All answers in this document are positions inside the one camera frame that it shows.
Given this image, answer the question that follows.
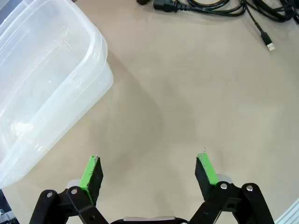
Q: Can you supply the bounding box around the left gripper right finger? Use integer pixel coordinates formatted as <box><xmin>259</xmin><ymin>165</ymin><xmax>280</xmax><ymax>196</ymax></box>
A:
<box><xmin>189</xmin><ymin>153</ymin><xmax>275</xmax><ymax>224</ymax></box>

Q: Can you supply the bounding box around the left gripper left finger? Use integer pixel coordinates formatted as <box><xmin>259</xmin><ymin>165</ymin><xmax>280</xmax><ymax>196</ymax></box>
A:
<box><xmin>29</xmin><ymin>154</ymin><xmax>110</xmax><ymax>224</ymax></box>

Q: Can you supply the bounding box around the clear plastic storage box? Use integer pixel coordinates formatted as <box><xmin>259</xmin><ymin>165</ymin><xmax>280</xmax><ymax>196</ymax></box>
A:
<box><xmin>0</xmin><ymin>0</ymin><xmax>114</xmax><ymax>189</ymax></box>

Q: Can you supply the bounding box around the aluminium profile frame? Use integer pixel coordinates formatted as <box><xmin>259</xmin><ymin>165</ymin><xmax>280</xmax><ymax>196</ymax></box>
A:
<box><xmin>275</xmin><ymin>200</ymin><xmax>299</xmax><ymax>224</ymax></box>

